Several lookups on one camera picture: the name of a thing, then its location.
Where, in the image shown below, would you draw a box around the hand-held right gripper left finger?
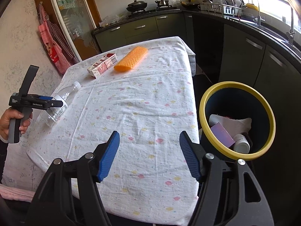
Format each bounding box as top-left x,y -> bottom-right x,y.
27,131 -> 120,226

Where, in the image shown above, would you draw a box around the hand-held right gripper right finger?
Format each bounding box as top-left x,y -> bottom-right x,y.
179,131 -> 278,226

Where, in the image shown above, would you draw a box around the clear plastic water bottle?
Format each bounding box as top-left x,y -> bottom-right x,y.
38,81 -> 82,128

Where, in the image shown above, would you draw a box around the pink barcode box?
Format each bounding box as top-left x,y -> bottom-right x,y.
210,122 -> 236,149

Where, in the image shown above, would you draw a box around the white supplement bottle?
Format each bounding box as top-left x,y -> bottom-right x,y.
233,133 -> 251,153

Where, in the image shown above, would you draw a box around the white paper towel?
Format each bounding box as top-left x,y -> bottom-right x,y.
208,114 -> 252,142

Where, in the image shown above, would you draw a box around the yellow-rimmed dark bin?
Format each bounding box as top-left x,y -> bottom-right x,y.
199,81 -> 276,162

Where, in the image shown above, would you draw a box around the person's left hand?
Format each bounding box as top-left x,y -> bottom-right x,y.
0,109 -> 33,142

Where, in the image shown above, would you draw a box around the white floral tablecloth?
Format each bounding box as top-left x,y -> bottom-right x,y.
5,36 -> 201,225

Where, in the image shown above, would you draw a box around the red checkered apron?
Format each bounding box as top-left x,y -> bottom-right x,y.
50,23 -> 76,61

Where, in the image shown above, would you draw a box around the red and white carton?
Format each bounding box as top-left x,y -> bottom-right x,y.
87,53 -> 118,78

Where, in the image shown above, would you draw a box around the glass cabinet door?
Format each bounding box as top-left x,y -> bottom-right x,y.
46,0 -> 102,62

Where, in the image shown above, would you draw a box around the orange textured sponge mat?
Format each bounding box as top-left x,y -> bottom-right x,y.
113,46 -> 149,72

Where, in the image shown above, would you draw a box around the pink quilted garment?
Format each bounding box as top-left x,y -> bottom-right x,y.
0,184 -> 36,202

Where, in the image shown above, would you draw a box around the grey table underlay cloth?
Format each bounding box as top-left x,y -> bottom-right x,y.
188,52 -> 197,76

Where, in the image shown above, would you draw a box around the clear plastic bag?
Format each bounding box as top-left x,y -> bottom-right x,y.
98,14 -> 125,28

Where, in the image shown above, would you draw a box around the green kitchen cabinets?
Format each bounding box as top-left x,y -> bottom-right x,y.
93,12 -> 301,132

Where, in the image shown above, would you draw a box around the black wok with lid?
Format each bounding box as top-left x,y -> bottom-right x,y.
125,0 -> 148,14

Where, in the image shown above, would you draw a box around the black gas stove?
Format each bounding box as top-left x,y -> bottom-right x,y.
126,0 -> 181,19

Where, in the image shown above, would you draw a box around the black frying pan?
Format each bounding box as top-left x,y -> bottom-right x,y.
180,0 -> 202,8

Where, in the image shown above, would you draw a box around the white dish rack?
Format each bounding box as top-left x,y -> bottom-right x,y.
200,0 -> 244,16

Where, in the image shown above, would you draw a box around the chrome tall faucet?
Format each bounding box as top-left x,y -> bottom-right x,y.
285,7 -> 297,46

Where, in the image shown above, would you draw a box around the chrome kitchen faucet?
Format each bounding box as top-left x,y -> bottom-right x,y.
246,0 -> 262,25

